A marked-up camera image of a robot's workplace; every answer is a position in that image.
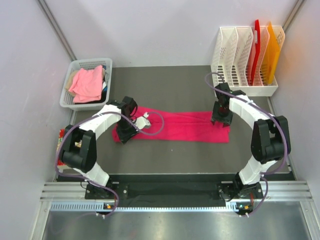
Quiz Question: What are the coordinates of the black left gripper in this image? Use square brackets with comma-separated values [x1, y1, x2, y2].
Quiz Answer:
[115, 119, 140, 145]

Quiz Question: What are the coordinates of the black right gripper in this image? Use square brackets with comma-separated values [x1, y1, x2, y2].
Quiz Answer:
[210, 101, 233, 128]

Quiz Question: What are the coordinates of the magenta t shirt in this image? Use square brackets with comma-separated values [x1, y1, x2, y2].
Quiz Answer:
[111, 106, 230, 144]

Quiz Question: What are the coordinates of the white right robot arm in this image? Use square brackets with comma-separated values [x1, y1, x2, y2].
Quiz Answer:
[211, 82, 291, 201]

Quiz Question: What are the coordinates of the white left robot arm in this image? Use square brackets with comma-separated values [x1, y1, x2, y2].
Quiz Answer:
[58, 96, 138, 199]

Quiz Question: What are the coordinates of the light pink t shirt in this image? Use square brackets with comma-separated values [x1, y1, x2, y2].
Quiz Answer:
[68, 65, 105, 104]

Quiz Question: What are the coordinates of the white file organiser rack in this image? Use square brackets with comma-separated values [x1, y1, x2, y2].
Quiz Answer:
[210, 26, 278, 97]

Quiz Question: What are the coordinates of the red and green book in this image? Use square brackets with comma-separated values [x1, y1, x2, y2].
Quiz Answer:
[56, 129, 68, 171]

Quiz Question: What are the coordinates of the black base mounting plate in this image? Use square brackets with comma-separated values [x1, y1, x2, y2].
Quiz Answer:
[84, 173, 253, 208]

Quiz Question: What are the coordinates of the white plastic laundry basket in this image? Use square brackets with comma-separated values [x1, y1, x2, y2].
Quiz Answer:
[59, 57, 113, 111]

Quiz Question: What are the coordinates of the beige cloth in basket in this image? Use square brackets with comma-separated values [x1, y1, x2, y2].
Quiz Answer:
[64, 70, 78, 97]

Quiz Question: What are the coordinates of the orange plastic folder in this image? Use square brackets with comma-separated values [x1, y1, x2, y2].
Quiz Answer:
[260, 21, 281, 86]

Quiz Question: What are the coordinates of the red plastic folder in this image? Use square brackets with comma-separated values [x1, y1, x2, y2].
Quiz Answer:
[247, 19, 261, 86]

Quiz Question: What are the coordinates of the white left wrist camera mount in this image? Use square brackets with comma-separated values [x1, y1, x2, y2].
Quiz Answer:
[134, 112, 152, 130]

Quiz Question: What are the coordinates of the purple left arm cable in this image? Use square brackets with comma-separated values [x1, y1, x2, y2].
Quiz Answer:
[54, 111, 165, 219]

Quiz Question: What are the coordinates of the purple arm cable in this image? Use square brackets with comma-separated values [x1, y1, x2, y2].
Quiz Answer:
[204, 72, 291, 217]
[54, 111, 165, 219]

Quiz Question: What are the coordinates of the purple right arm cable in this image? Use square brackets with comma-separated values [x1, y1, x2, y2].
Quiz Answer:
[204, 72, 291, 217]

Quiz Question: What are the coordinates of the grey slotted cable duct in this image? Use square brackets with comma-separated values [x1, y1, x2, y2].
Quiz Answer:
[50, 201, 250, 213]

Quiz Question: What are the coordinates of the aluminium frame rail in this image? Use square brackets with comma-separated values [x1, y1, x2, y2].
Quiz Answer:
[40, 181, 313, 202]

